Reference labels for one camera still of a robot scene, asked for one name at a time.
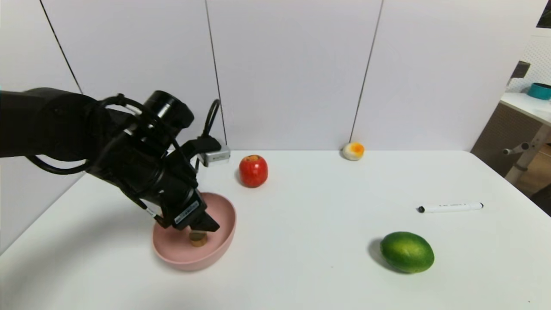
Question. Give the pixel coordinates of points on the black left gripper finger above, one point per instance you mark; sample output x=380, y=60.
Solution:
x=206, y=224

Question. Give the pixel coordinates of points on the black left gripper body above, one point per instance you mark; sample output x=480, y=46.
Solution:
x=187, y=213

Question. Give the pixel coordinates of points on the small round wooden piece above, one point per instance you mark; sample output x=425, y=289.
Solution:
x=198, y=240

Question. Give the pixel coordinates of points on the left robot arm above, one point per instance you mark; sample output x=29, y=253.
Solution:
x=51, y=125

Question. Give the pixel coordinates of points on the pink bowl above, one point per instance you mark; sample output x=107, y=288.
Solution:
x=219, y=241

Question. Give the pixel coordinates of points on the teal bowl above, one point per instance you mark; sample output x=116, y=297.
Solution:
x=540, y=91

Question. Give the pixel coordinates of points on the red apple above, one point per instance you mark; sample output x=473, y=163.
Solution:
x=253, y=172

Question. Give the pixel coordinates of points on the white and orange egg toy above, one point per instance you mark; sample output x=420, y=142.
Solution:
x=354, y=151

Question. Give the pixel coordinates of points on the green lime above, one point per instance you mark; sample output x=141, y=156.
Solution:
x=407, y=252

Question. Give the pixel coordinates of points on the white marker with black caps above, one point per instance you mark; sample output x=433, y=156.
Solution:
x=450, y=207

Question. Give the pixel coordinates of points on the brown pegboard panel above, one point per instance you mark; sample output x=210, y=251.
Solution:
x=499, y=137

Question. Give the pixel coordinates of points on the white side table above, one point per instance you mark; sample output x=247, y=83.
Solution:
x=525, y=107

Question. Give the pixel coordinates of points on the dark grey box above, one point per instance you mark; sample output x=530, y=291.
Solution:
x=521, y=69

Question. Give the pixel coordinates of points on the white pegboard panel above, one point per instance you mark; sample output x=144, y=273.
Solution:
x=533, y=60

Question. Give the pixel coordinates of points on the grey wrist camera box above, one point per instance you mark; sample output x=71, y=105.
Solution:
x=215, y=156

